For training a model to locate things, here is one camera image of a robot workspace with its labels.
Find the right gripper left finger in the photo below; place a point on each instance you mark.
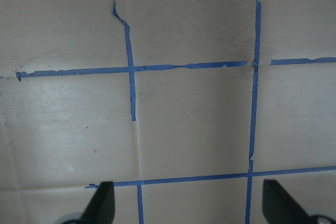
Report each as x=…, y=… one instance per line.
x=101, y=208

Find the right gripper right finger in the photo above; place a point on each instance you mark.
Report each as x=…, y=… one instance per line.
x=279, y=207

